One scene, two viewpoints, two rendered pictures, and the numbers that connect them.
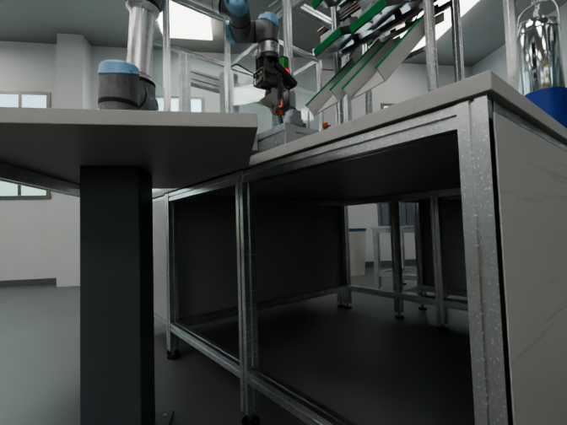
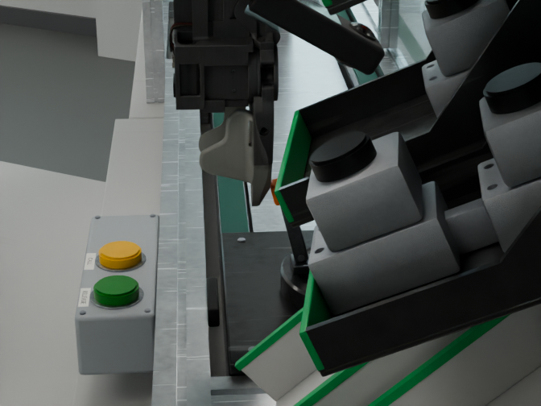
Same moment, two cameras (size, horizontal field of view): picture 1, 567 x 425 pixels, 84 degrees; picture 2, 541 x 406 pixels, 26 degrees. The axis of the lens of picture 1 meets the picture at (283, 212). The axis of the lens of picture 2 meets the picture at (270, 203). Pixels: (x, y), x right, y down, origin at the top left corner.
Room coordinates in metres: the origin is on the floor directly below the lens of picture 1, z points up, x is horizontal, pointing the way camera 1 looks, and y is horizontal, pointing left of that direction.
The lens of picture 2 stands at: (0.41, -0.51, 1.46)
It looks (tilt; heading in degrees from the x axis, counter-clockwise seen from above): 24 degrees down; 35
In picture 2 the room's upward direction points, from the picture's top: straight up
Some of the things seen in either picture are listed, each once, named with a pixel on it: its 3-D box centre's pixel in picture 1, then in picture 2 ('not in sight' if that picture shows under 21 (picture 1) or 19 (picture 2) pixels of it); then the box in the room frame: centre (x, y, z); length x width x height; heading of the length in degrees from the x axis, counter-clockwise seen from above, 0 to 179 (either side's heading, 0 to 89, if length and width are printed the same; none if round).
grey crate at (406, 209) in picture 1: (418, 212); not in sight; (2.97, -1.26, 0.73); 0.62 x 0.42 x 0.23; 39
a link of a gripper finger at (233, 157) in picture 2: (272, 99); (235, 161); (1.13, 0.03, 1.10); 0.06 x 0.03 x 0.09; 129
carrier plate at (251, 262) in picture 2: not in sight; (359, 296); (1.21, -0.05, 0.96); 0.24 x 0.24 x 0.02; 39
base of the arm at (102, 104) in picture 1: (119, 119); not in sight; (0.99, 0.51, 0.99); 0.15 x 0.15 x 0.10
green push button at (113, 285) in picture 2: not in sight; (116, 294); (1.09, 0.13, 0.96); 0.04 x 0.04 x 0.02
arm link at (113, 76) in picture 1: (120, 84); not in sight; (0.99, 0.51, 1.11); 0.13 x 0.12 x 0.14; 2
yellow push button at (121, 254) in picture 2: not in sight; (120, 258); (1.14, 0.17, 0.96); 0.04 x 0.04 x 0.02
